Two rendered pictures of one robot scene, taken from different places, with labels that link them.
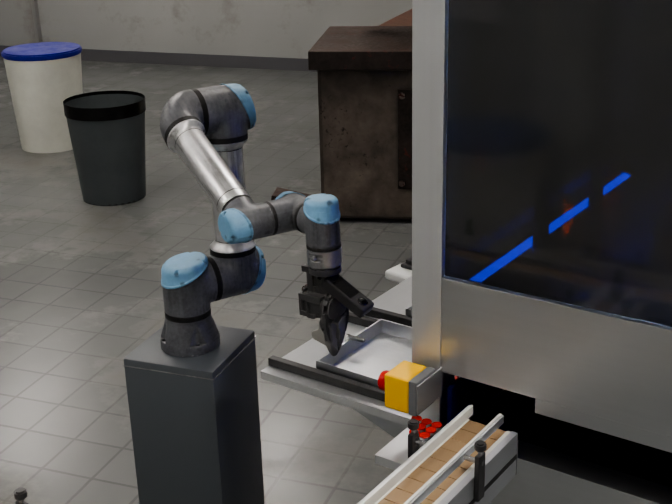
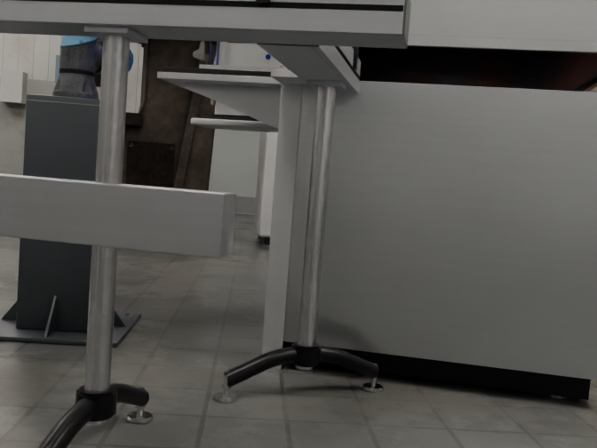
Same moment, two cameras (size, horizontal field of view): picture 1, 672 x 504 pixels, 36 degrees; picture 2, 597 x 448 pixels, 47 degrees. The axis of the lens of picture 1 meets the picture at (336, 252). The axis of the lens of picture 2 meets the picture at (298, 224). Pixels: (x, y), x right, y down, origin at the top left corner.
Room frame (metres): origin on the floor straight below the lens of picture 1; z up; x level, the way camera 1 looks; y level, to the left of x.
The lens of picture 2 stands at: (-0.09, 0.63, 0.59)
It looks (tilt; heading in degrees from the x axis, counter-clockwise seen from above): 4 degrees down; 336
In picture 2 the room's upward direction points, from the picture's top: 4 degrees clockwise
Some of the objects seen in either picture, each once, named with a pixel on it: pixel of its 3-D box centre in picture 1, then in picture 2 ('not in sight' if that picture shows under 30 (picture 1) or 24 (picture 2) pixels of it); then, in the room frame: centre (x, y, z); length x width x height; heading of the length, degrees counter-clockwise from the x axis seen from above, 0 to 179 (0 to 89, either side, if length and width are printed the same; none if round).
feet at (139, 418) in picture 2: not in sight; (95, 422); (1.28, 0.42, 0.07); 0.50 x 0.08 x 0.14; 145
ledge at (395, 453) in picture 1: (423, 454); (299, 77); (1.71, -0.16, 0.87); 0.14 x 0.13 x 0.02; 55
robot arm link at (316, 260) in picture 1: (323, 257); not in sight; (2.08, 0.03, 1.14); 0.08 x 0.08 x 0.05
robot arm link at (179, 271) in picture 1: (188, 282); (79, 52); (2.39, 0.37, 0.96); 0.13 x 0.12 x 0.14; 122
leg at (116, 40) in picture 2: not in sight; (106, 229); (1.28, 0.42, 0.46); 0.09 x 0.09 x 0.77; 55
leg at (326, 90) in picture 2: not in sight; (315, 227); (1.55, -0.17, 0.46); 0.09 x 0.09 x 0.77; 55
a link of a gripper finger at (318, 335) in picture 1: (323, 337); (202, 55); (2.07, 0.03, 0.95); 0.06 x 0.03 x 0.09; 55
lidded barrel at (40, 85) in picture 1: (47, 97); not in sight; (7.40, 2.05, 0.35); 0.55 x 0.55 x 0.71
